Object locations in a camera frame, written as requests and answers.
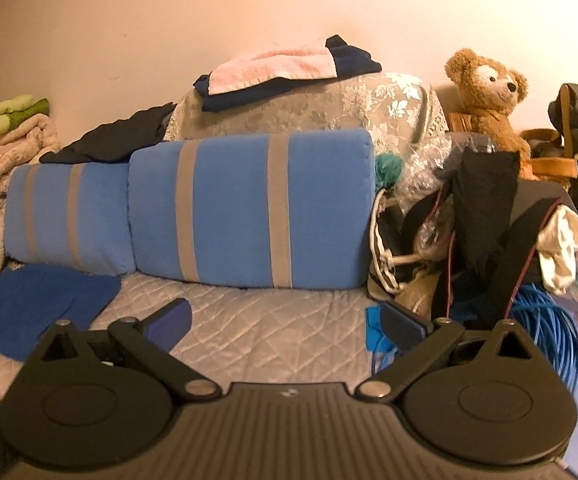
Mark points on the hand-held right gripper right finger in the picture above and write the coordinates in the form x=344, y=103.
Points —
x=404, y=330

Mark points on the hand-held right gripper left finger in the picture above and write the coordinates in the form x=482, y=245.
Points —
x=171, y=322

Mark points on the blue fleece jacket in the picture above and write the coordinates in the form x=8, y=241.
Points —
x=34, y=305

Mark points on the pile of folded clothes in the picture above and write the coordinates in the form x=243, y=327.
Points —
x=354, y=60

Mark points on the bright blue cloth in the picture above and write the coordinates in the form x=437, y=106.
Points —
x=373, y=330

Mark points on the grey quilted bedspread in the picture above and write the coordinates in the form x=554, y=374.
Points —
x=269, y=330

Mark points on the blue grey-striped pillow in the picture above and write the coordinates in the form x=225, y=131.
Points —
x=104, y=220
x=234, y=210

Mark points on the black bag with red piping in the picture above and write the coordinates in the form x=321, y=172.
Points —
x=524, y=240

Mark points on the black hanging cloth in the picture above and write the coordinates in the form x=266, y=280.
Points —
x=484, y=200

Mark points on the teal cloth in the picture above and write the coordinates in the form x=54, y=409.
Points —
x=388, y=170

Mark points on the clear plastic bag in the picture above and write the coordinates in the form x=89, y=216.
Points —
x=424, y=170

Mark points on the white crumpled cloth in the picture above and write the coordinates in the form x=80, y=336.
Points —
x=559, y=250

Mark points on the black garment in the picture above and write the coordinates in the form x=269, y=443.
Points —
x=114, y=142

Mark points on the brown leather bag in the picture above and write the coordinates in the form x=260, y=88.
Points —
x=549, y=165

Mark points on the beige quilted comforter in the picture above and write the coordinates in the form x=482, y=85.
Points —
x=9, y=160

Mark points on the floral lace-covered bundle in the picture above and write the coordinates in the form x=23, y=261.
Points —
x=319, y=105

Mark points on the brown teddy bear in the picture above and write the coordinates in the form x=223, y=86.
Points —
x=489, y=90

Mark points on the pink towel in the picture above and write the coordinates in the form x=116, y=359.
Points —
x=269, y=67

